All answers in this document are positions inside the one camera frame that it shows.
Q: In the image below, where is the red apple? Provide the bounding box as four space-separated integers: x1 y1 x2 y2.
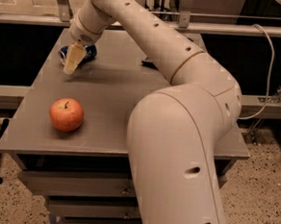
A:
49 98 85 132

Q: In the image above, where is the dark blue kettle chips bag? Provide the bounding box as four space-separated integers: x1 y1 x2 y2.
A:
142 58 156 69

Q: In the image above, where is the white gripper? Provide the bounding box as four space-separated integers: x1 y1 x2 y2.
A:
64 12 103 75

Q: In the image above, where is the top grey drawer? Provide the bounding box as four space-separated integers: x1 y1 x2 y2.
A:
15 161 228 210

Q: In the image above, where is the white cable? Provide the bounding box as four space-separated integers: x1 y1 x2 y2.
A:
238 23 279 123

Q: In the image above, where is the blue pepsi can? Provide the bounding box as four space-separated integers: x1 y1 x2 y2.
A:
59 45 97 65

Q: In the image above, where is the grey drawer cabinet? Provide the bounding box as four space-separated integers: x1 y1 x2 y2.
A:
0 31 242 224

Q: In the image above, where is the middle grey drawer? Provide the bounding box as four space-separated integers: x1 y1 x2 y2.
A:
46 197 141 219

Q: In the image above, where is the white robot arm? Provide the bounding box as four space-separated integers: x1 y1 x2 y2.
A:
64 0 242 224

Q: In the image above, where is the grey metal railing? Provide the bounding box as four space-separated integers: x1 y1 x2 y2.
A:
0 0 281 37

